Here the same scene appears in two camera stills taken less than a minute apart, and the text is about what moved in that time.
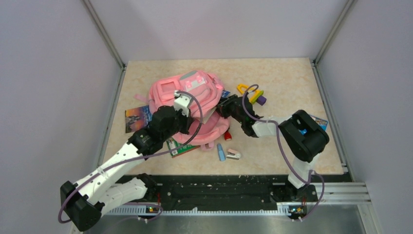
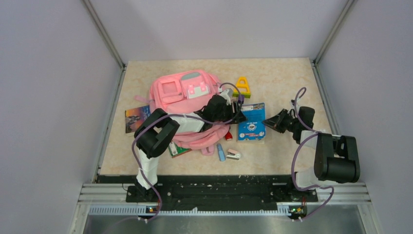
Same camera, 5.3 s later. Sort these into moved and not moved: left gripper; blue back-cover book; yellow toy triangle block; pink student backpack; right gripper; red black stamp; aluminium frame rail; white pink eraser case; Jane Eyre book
Moved: yellow toy triangle block; left gripper; blue back-cover book; right gripper
Not moved: aluminium frame rail; white pink eraser case; pink student backpack; red black stamp; Jane Eyre book
